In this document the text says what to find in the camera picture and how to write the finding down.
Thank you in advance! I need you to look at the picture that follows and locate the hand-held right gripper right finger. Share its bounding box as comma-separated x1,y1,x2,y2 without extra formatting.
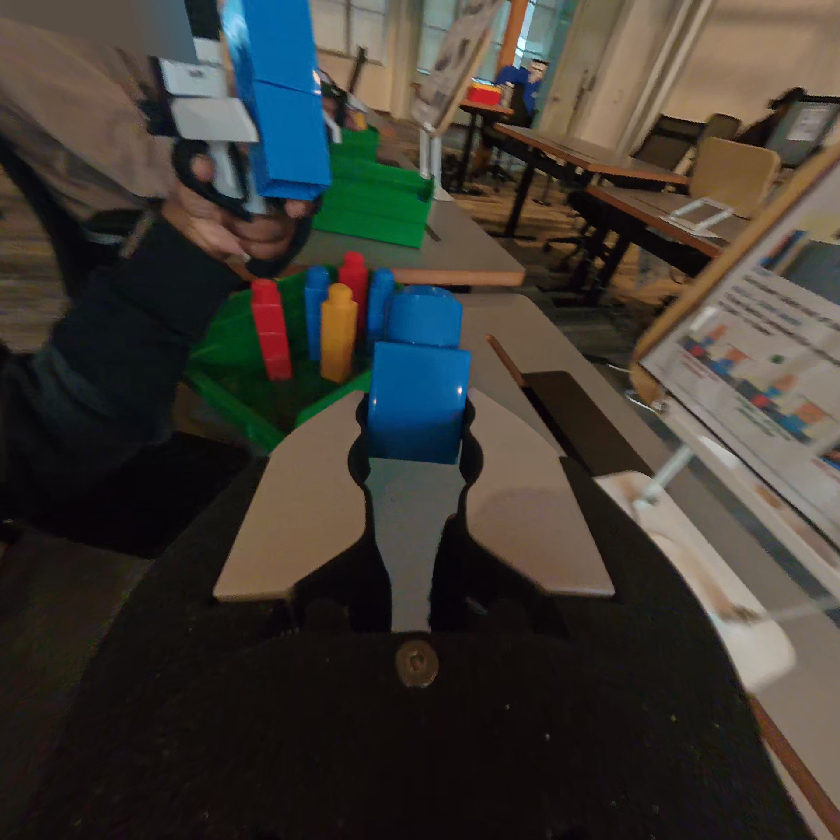
457,388,616,598

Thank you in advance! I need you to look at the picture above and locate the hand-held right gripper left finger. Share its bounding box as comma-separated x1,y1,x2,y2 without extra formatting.
213,392,368,602

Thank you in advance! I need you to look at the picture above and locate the green plastic bin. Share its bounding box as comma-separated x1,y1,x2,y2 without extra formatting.
311,156,435,249
187,266,401,454
330,126,382,161

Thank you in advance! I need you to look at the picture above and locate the red block tower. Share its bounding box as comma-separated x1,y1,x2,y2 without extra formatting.
339,251,370,345
251,279,293,382

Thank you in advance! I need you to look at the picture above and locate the blue mega block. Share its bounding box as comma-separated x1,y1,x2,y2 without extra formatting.
366,285,472,466

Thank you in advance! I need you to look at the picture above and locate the person's left forearm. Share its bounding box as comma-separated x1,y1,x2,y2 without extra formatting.
0,217,247,526

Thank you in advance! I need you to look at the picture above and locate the yellow block tower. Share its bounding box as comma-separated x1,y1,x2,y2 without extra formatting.
320,283,360,383

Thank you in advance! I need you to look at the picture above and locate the blue block tower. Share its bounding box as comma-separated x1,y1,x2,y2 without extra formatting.
367,268,396,352

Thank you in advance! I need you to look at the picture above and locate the person's left hand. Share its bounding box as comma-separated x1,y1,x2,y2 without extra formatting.
164,154,315,263

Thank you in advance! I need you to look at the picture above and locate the black round pad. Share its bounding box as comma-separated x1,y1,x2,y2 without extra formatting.
0,433,253,559

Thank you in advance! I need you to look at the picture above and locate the instruction poster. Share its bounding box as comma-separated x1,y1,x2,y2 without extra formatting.
413,0,506,132
640,187,840,552

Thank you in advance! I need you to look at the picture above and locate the wooden desk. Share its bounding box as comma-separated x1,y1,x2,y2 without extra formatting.
492,121,690,237
584,184,749,309

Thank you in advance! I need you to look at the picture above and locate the black chair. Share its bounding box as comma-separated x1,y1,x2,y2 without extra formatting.
633,115,706,173

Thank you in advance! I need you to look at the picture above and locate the white sheet stand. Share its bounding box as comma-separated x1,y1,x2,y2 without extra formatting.
669,197,735,232

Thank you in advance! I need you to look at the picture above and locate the beige chair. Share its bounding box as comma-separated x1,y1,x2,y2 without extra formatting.
689,136,782,217

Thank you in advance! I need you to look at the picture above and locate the dark framed screen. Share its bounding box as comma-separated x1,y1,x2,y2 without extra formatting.
768,95,840,168

